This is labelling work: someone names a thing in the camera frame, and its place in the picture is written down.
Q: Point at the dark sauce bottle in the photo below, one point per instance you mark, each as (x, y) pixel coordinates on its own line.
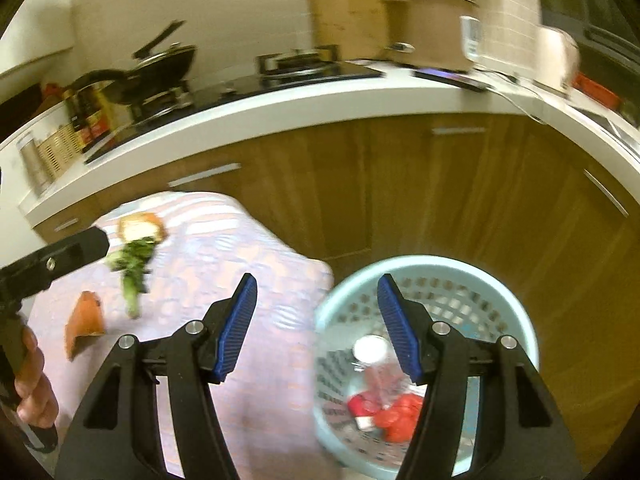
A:
(78, 120)

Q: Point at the green bok choy stalk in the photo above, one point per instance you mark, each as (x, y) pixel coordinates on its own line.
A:
(132, 262)

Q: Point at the red plastic bag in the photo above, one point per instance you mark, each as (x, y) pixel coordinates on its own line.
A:
(399, 421)

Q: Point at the red tray by window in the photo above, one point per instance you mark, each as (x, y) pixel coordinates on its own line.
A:
(597, 92)

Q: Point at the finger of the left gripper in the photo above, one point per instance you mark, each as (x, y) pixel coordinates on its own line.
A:
(37, 271)

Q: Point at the metal canister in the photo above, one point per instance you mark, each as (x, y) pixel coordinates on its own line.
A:
(38, 173)

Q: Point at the white capped plastic bottle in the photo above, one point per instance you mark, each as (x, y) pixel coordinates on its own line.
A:
(381, 383)

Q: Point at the smartphone on counter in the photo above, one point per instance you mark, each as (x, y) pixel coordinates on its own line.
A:
(454, 79)

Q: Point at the black gas stove top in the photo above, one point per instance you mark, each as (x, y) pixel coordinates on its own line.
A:
(274, 72)

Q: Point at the wooden cutting board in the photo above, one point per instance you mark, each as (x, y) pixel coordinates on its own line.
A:
(357, 27)

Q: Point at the wooden kitchen cabinet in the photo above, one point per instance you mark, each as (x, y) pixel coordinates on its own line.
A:
(540, 209)

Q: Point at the person's left hand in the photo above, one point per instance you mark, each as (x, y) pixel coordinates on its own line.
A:
(38, 406)

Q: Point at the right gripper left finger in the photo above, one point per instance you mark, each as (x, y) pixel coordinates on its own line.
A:
(115, 432)

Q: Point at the brown rice cooker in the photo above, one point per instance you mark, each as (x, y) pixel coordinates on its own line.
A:
(441, 34)

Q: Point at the white electric kettle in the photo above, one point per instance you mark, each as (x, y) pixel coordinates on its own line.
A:
(557, 60)

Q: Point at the dark kitchen window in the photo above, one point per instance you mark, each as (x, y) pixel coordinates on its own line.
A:
(608, 43)

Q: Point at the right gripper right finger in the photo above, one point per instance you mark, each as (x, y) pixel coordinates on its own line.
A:
(520, 433)

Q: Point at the orange peel with pith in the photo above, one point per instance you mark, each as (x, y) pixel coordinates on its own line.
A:
(140, 225)

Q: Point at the black wok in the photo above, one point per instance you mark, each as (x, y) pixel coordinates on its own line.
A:
(154, 73)

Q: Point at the floral pink table cloth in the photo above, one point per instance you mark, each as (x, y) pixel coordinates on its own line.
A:
(265, 405)

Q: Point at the beige utensil holder basket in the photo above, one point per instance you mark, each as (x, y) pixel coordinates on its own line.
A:
(60, 150)

